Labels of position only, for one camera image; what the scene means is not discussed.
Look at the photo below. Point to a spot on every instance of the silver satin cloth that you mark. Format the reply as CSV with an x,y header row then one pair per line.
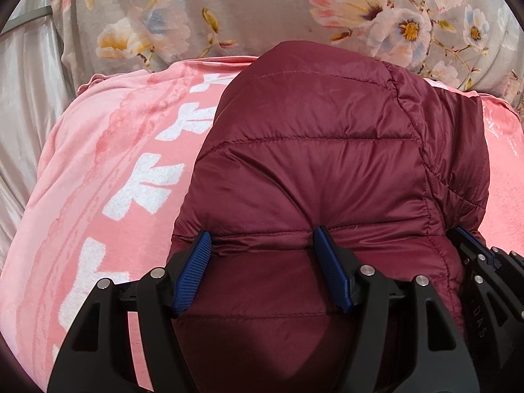
x,y
28,90

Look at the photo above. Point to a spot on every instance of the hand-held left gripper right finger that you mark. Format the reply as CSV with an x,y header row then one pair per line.
x,y
333,270

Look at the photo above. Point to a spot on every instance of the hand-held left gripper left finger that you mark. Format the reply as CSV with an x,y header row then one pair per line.
x,y
192,274

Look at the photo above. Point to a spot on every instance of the maroon puffer jacket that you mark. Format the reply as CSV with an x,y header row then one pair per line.
x,y
319,147

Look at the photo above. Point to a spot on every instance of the pink printed blanket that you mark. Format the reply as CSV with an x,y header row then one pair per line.
x,y
123,139

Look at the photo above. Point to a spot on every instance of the grey floral bedsheet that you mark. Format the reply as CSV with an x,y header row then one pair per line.
x,y
254,4

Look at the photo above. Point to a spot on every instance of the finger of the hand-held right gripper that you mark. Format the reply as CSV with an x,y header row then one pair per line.
x,y
470,239
511,278

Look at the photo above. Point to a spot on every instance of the grey rod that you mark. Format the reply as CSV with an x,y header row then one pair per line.
x,y
30,15

